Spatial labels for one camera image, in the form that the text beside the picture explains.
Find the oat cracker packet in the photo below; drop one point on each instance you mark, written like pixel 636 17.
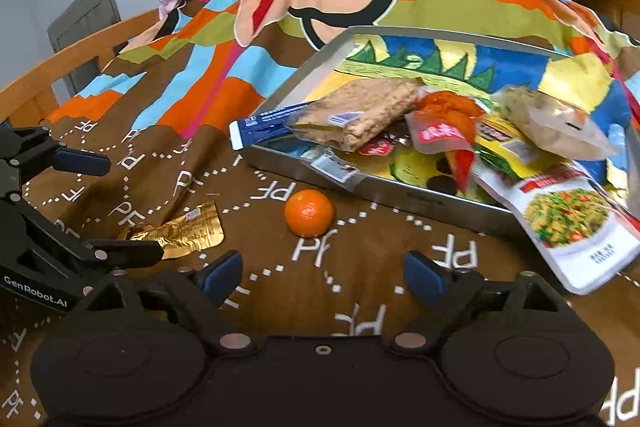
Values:
pixel 360 112

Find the mixed nuts packet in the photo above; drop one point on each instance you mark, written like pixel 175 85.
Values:
pixel 545 122

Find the tangerine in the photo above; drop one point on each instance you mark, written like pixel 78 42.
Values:
pixel 309 213

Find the long blue packet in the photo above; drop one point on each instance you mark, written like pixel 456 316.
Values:
pixel 260 127

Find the yellow green snack packet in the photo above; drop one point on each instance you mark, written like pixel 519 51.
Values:
pixel 500 132

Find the golden foil packet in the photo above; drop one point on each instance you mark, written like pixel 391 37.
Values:
pixel 190 232

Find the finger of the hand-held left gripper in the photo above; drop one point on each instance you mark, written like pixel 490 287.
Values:
pixel 125 253
pixel 82 162

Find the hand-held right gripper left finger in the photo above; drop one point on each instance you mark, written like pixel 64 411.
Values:
pixel 222 277

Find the orange snack packet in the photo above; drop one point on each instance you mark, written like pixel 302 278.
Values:
pixel 445 117

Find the metal tray with dinosaur print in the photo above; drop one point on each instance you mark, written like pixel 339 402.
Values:
pixel 450 57

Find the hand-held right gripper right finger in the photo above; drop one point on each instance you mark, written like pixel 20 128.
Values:
pixel 422 277

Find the wooden bed frame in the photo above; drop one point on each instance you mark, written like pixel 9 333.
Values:
pixel 75 57

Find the grey door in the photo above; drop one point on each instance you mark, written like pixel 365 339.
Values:
pixel 85 17

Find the white pouch with vegetable picture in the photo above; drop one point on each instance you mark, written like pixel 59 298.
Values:
pixel 565 217

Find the brown cartoon printed blanket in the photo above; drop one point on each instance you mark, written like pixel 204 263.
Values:
pixel 280 297

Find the small red snack packet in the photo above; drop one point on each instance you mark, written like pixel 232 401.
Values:
pixel 380 148

